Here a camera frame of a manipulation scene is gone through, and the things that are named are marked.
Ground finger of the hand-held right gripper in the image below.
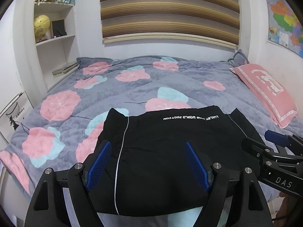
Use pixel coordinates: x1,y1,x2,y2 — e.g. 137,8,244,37
264,130,303,147
241,136,279,162

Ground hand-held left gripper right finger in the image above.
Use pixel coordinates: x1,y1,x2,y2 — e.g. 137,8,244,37
185,141,273,227

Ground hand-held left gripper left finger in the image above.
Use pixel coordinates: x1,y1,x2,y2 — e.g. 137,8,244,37
24,141,112,227

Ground black shorts with white text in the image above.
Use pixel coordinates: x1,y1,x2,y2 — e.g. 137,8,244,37
93,106,264,216

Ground person's right forearm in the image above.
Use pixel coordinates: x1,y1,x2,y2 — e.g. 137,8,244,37
279,191,302,227

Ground pink pillow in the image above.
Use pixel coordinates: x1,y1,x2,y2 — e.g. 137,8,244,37
229,63,299,129

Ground grey pillow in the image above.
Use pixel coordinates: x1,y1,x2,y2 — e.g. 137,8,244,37
227,49,249,67

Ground grey floral blanket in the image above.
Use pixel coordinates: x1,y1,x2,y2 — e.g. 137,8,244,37
0,56,303,200

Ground white printed paper bag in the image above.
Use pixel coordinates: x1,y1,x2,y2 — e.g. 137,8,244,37
0,91,34,145

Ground stack of flat books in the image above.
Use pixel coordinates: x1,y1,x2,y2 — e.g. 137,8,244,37
52,62,79,76

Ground white bookshelf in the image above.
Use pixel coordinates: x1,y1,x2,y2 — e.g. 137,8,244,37
33,0,79,77

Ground black box on shelf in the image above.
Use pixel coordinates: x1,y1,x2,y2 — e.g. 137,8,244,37
51,19,67,38

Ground yellow globe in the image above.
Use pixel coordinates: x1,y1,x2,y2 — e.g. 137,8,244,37
33,15,51,41

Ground striped window blind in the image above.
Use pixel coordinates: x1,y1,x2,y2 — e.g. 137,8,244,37
99,0,240,49

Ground colourful wall map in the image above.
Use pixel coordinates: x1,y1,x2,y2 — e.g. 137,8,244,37
265,0,303,58

